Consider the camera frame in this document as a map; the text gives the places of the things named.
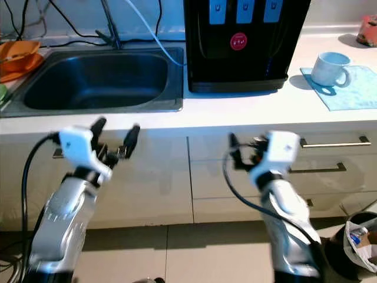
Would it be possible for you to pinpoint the white kitchen cabinet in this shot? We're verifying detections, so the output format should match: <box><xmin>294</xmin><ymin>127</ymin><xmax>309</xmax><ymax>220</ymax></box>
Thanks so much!
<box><xmin>0</xmin><ymin>131</ymin><xmax>377</xmax><ymax>231</ymax></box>

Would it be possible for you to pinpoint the stainless steel sink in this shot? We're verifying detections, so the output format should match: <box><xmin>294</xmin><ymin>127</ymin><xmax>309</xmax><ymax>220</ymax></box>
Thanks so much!
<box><xmin>0</xmin><ymin>48</ymin><xmax>184</xmax><ymax>117</ymax></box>

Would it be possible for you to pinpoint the black water dispenser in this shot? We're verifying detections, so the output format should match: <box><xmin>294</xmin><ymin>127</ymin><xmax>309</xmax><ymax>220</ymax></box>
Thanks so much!
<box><xmin>184</xmin><ymin>0</ymin><xmax>312</xmax><ymax>94</ymax></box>

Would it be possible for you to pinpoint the dark metal faucet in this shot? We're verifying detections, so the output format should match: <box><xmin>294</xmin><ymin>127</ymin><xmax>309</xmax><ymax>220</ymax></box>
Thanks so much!
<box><xmin>94</xmin><ymin>0</ymin><xmax>122</xmax><ymax>50</ymax></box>

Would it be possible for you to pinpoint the orange plate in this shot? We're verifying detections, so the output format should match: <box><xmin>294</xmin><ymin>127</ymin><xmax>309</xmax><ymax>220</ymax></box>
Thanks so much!
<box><xmin>0</xmin><ymin>53</ymin><xmax>45</xmax><ymax>83</ymax></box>

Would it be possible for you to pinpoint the white ceramic mug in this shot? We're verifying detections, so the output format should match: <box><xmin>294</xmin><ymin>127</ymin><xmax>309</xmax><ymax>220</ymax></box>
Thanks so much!
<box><xmin>310</xmin><ymin>52</ymin><xmax>353</xmax><ymax>88</ymax></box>

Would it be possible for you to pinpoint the light blue mat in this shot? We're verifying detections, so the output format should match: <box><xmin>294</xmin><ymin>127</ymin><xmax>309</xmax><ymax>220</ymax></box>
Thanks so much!
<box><xmin>300</xmin><ymin>65</ymin><xmax>377</xmax><ymax>111</ymax></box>

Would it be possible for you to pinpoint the orange bowl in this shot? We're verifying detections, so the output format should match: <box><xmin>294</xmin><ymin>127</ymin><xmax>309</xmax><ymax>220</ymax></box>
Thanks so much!
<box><xmin>0</xmin><ymin>40</ymin><xmax>41</xmax><ymax>73</ymax></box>

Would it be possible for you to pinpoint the black bin white bag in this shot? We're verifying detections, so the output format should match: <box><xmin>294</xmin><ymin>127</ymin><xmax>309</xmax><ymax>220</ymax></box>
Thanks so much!
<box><xmin>324</xmin><ymin>211</ymin><xmax>377</xmax><ymax>282</ymax></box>

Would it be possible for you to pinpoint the red patterned object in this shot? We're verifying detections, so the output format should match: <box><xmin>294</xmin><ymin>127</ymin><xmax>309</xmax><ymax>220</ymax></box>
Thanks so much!
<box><xmin>356</xmin><ymin>15</ymin><xmax>377</xmax><ymax>48</ymax></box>

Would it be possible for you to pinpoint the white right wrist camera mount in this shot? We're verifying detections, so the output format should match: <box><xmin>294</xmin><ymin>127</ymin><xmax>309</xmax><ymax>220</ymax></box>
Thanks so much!
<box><xmin>249</xmin><ymin>131</ymin><xmax>301</xmax><ymax>186</ymax></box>

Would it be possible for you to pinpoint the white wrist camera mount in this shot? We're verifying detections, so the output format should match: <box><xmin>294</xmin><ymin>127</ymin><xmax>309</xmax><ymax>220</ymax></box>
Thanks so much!
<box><xmin>58</xmin><ymin>125</ymin><xmax>113</xmax><ymax>180</ymax></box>
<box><xmin>249</xmin><ymin>131</ymin><xmax>301</xmax><ymax>186</ymax></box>

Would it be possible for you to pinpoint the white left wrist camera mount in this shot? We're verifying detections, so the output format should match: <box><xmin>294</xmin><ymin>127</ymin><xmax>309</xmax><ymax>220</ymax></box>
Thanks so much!
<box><xmin>58</xmin><ymin>125</ymin><xmax>113</xmax><ymax>180</ymax></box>

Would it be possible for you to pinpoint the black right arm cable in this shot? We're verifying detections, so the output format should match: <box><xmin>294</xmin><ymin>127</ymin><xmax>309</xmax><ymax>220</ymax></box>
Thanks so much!
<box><xmin>223</xmin><ymin>150</ymin><xmax>330</xmax><ymax>278</ymax></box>

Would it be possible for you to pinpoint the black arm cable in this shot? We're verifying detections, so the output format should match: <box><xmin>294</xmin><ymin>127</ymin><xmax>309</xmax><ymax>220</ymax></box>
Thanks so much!
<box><xmin>223</xmin><ymin>150</ymin><xmax>330</xmax><ymax>278</ymax></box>
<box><xmin>21</xmin><ymin>133</ymin><xmax>62</xmax><ymax>283</ymax></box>

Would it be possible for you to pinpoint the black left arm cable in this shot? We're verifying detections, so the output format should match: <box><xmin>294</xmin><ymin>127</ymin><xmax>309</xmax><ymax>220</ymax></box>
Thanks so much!
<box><xmin>21</xmin><ymin>133</ymin><xmax>62</xmax><ymax>283</ymax></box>

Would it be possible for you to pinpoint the white hose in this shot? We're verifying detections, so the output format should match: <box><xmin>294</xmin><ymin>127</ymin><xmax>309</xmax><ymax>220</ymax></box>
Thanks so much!
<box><xmin>124</xmin><ymin>0</ymin><xmax>183</xmax><ymax>65</ymax></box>

